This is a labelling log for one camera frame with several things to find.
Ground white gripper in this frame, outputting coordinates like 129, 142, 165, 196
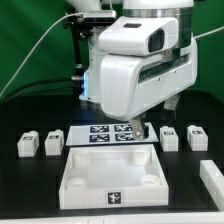
100, 39, 197, 141

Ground white square table top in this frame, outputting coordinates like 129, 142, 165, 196
59, 144, 169, 209

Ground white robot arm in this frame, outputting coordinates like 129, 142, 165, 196
65, 0, 197, 140

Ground tag sheet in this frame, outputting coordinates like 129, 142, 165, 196
65, 122, 160, 147

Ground black base cables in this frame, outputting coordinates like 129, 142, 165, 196
0, 75, 85, 105

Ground white fixture bracket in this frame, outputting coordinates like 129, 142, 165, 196
199, 160, 224, 212

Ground grey camera on mount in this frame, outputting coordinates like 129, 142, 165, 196
81, 10, 117, 24

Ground black camera stand pole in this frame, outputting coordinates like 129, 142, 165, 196
63, 16, 93, 81

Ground white camera cable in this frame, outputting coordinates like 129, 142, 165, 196
0, 12, 84, 98

